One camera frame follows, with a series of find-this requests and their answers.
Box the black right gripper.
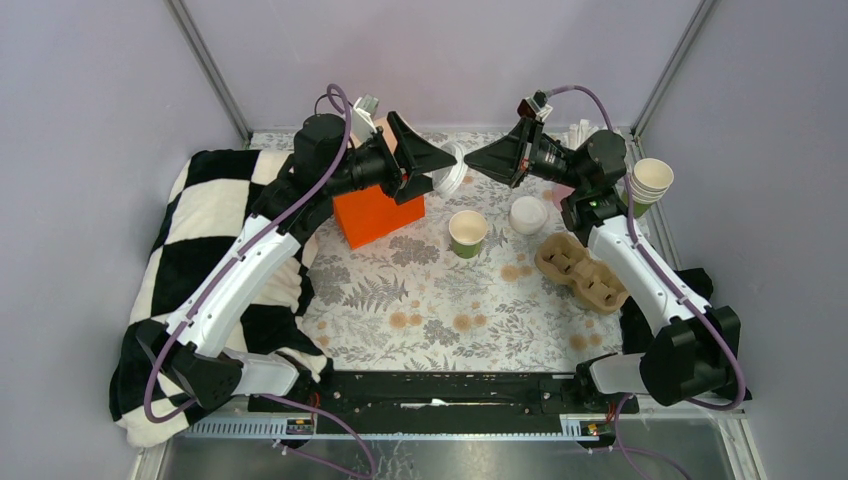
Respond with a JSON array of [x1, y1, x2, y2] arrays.
[[462, 117, 587, 192]]

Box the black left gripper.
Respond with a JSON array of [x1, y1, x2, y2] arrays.
[[324, 111, 457, 203]]

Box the clear white plastic cup lid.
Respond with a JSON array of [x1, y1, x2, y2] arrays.
[[431, 142, 468, 198]]

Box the green paper coffee cup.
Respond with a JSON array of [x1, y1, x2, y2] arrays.
[[448, 210, 489, 259]]

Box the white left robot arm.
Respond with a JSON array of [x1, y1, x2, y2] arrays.
[[136, 112, 460, 411]]

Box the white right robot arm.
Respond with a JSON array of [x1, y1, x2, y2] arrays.
[[464, 118, 747, 412]]

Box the stack of white plastic lids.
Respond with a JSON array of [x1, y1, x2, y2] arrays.
[[508, 196, 548, 235]]

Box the orange paper gift bag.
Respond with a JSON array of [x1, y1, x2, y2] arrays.
[[331, 117, 427, 252]]

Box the bundle of white wrapped straws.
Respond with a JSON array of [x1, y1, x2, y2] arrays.
[[565, 119, 603, 150]]

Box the brown cardboard cup carrier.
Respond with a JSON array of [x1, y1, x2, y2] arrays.
[[534, 232, 630, 315]]

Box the floral patterned table mat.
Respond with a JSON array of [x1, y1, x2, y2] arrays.
[[301, 171, 624, 372]]

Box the stack of green paper cups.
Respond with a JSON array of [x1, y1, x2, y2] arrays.
[[622, 158, 675, 218]]

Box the black white checkered blanket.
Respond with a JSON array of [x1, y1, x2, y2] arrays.
[[109, 149, 332, 448]]

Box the black t-shirt with logo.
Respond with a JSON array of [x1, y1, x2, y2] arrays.
[[620, 268, 751, 406]]

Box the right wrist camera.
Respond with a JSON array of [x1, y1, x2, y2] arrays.
[[517, 90, 553, 122]]

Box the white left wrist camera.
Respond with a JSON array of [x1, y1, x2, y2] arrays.
[[352, 94, 379, 143]]

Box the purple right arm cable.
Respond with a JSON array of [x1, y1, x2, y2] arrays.
[[549, 84, 748, 480]]

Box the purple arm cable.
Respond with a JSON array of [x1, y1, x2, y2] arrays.
[[142, 83, 352, 428], [549, 84, 748, 480]]

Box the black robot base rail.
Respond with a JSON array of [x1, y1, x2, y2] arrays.
[[287, 370, 639, 439]]

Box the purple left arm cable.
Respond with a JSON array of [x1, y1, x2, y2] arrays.
[[142, 83, 352, 428]]

